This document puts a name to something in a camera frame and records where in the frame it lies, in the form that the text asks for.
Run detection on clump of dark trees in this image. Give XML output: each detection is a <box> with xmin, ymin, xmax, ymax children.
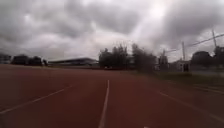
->
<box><xmin>98</xmin><ymin>43</ymin><xmax>158</xmax><ymax>73</ymax></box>

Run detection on long low building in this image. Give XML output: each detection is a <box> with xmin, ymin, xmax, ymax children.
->
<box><xmin>48</xmin><ymin>57</ymin><xmax>100</xmax><ymax>68</ymax></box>

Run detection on small dark tree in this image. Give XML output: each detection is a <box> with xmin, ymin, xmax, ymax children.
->
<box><xmin>158</xmin><ymin>49</ymin><xmax>170</xmax><ymax>71</ymax></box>

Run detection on small pale building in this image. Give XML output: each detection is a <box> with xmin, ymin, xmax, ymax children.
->
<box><xmin>171</xmin><ymin>59</ymin><xmax>191</xmax><ymax>73</ymax></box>

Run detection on pole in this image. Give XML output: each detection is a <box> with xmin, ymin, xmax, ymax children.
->
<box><xmin>211</xmin><ymin>29</ymin><xmax>218</xmax><ymax>48</ymax></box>
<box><xmin>181</xmin><ymin>41</ymin><xmax>187</xmax><ymax>63</ymax></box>

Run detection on dark round tree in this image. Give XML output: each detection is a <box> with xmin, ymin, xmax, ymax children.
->
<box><xmin>190</xmin><ymin>46</ymin><xmax>224</xmax><ymax>68</ymax></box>

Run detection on row of dark bushes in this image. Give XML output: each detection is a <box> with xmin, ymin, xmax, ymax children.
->
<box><xmin>10</xmin><ymin>54</ymin><xmax>49</xmax><ymax>67</ymax></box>

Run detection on overhead wires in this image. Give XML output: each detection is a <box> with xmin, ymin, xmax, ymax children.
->
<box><xmin>164</xmin><ymin>33</ymin><xmax>224</xmax><ymax>54</ymax></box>

